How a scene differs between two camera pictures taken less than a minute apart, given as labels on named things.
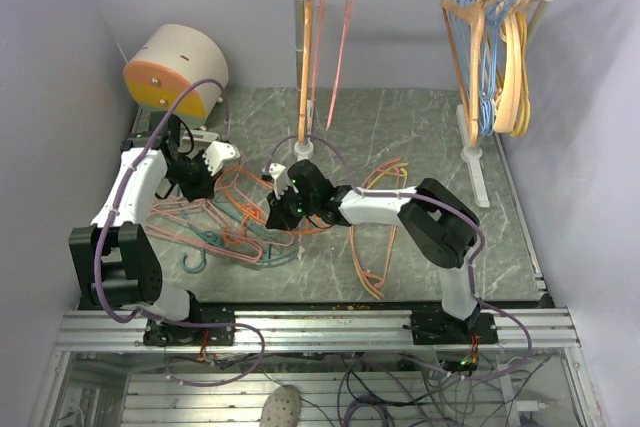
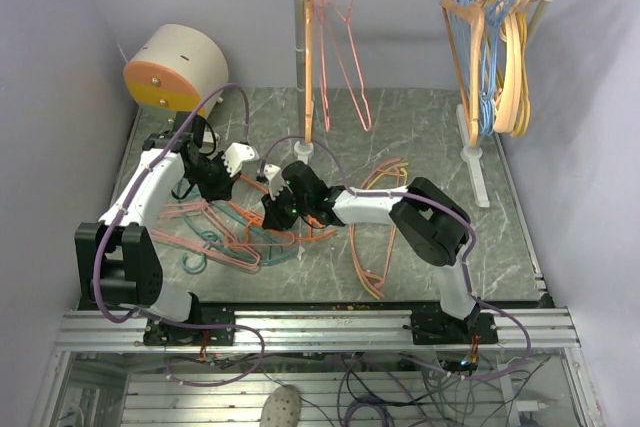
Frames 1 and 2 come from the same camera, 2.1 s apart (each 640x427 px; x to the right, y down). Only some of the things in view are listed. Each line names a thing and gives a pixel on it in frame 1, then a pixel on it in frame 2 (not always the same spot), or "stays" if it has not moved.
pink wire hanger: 322,15 to 322,58
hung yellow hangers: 526,110 stays
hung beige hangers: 511,31 stays
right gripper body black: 290,208 stays
